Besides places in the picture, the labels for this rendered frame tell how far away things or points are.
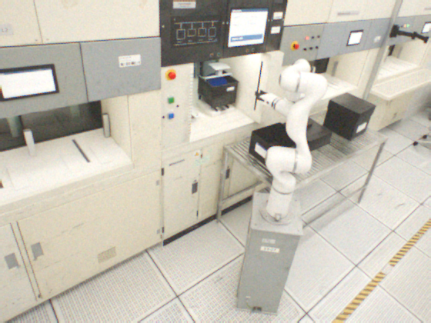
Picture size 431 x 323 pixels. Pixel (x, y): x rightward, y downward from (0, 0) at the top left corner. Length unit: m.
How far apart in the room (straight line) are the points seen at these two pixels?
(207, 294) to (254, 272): 0.47
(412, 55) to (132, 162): 3.89
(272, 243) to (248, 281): 0.36
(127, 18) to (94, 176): 0.84
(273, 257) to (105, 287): 1.14
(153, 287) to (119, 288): 0.21
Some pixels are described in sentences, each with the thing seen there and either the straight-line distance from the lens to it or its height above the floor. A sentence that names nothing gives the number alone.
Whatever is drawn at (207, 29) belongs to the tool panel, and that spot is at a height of 1.58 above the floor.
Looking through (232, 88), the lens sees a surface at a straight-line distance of 2.40.
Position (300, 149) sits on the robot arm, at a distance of 1.58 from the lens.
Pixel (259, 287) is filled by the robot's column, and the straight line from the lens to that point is 2.17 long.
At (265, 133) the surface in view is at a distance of 2.29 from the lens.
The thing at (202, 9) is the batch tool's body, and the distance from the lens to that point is 1.81.
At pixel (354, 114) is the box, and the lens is 2.61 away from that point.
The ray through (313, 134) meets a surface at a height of 0.86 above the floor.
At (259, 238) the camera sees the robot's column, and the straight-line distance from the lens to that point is 1.82.
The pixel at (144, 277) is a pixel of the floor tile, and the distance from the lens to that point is 2.50.
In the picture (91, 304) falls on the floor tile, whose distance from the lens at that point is 2.46.
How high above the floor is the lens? 2.06
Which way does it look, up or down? 31 degrees down
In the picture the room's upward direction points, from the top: 10 degrees clockwise
